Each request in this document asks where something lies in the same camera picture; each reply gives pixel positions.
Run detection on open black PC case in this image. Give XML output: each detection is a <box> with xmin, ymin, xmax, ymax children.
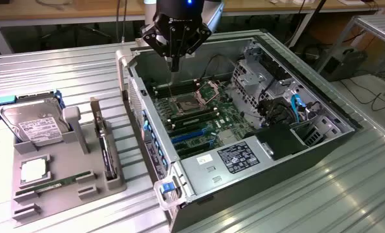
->
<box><xmin>115</xmin><ymin>29</ymin><xmax>363</xmax><ymax>233</ymax></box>

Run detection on black wire bundle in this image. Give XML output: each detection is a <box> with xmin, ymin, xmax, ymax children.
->
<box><xmin>259</xmin><ymin>97</ymin><xmax>293</xmax><ymax>127</ymax></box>

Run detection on black hanging cable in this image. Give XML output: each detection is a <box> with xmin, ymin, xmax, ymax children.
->
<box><xmin>115</xmin><ymin>0</ymin><xmax>128</xmax><ymax>43</ymax></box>

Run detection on black floor cable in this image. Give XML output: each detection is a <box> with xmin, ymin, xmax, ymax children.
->
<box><xmin>340</xmin><ymin>70</ymin><xmax>385</xmax><ymax>112</ymax></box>

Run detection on metal socket cover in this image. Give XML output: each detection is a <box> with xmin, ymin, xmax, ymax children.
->
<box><xmin>194</xmin><ymin>81</ymin><xmax>224</xmax><ymax>105</ymax></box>

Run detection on grey power supply unit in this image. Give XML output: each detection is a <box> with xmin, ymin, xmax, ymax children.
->
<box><xmin>179</xmin><ymin>134</ymin><xmax>273</xmax><ymax>197</ymax></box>

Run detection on dark installed RAM stick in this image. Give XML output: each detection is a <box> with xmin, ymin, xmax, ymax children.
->
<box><xmin>171</xmin><ymin>110</ymin><xmax>220</xmax><ymax>129</ymax></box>

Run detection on low profile graphics card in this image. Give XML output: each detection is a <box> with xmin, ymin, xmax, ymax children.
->
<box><xmin>91</xmin><ymin>96</ymin><xmax>120</xmax><ymax>182</ymax></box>

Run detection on silver drive cage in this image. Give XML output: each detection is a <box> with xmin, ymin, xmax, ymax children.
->
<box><xmin>231</xmin><ymin>41</ymin><xmax>309</xmax><ymax>127</ymax></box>

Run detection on wooden desk with white frame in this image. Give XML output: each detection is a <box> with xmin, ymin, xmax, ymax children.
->
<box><xmin>0</xmin><ymin>0</ymin><xmax>385</xmax><ymax>55</ymax></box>

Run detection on black plastic air shroud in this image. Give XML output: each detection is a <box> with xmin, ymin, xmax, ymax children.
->
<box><xmin>255</xmin><ymin>123</ymin><xmax>309</xmax><ymax>161</ymax></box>

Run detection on hard disk with blue bracket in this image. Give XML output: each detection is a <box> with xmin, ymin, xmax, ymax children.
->
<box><xmin>0</xmin><ymin>89</ymin><xmax>68</xmax><ymax>147</ymax></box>

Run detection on CPU socket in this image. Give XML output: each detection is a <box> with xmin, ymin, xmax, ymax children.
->
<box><xmin>176</xmin><ymin>96</ymin><xmax>203</xmax><ymax>114</ymax></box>

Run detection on black expansion slot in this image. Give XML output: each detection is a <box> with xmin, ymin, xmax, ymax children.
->
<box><xmin>176</xmin><ymin>142</ymin><xmax>212</xmax><ymax>156</ymax></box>

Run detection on green motherboard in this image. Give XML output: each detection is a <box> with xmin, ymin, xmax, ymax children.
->
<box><xmin>152</xmin><ymin>80</ymin><xmax>257</xmax><ymax>158</ymax></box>

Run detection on white coiled cable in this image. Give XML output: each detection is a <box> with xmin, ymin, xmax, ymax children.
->
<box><xmin>36</xmin><ymin>0</ymin><xmax>74</xmax><ymax>11</ymax></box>

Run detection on blue expansion slot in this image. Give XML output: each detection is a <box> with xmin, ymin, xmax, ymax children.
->
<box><xmin>171</xmin><ymin>130</ymin><xmax>206</xmax><ymax>144</ymax></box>

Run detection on silver chipset heatsink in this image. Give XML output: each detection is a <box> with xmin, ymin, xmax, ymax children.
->
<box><xmin>218</xmin><ymin>131</ymin><xmax>241</xmax><ymax>144</ymax></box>

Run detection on silver CPU chip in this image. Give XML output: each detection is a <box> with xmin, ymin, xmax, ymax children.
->
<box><xmin>20</xmin><ymin>160</ymin><xmax>51</xmax><ymax>182</ymax></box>

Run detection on green RAM stick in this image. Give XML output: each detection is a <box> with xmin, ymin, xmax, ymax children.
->
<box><xmin>16</xmin><ymin>171</ymin><xmax>92</xmax><ymax>196</ymax></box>

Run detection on black box on floor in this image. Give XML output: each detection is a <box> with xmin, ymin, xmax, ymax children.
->
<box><xmin>323</xmin><ymin>48</ymin><xmax>368</xmax><ymax>82</ymax></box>

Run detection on grey plastic parts rack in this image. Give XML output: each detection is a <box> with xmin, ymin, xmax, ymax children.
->
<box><xmin>11</xmin><ymin>106</ymin><xmax>128</xmax><ymax>221</ymax></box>

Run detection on metal slat side table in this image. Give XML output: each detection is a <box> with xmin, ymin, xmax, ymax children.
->
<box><xmin>317</xmin><ymin>16</ymin><xmax>385</xmax><ymax>73</ymax></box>

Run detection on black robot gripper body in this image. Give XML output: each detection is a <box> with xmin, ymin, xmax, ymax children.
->
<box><xmin>154</xmin><ymin>0</ymin><xmax>208</xmax><ymax>32</ymax></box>

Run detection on blue SATA wire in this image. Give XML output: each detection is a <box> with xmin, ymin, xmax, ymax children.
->
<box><xmin>291</xmin><ymin>94</ymin><xmax>307</xmax><ymax>122</ymax></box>

